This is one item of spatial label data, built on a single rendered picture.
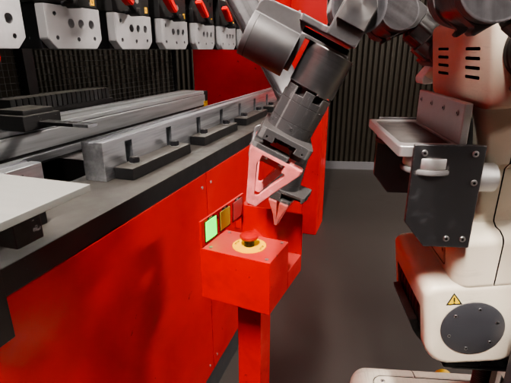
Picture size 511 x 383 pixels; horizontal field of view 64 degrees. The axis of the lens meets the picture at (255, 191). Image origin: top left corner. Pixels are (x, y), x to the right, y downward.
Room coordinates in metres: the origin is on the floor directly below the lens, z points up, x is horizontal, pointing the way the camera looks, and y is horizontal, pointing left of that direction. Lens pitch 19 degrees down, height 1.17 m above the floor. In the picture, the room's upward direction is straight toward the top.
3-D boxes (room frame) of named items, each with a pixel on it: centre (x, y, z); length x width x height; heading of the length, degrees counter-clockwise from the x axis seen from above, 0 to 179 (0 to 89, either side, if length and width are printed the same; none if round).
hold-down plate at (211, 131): (1.46, 0.14, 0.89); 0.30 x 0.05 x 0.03; 161
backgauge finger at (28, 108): (1.02, 0.52, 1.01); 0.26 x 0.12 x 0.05; 71
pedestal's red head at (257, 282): (0.83, 0.00, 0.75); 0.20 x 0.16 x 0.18; 155
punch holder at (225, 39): (1.64, 0.14, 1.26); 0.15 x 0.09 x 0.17; 161
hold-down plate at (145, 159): (1.09, 0.27, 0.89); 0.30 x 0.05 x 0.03; 161
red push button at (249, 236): (0.78, 0.01, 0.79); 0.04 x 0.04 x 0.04
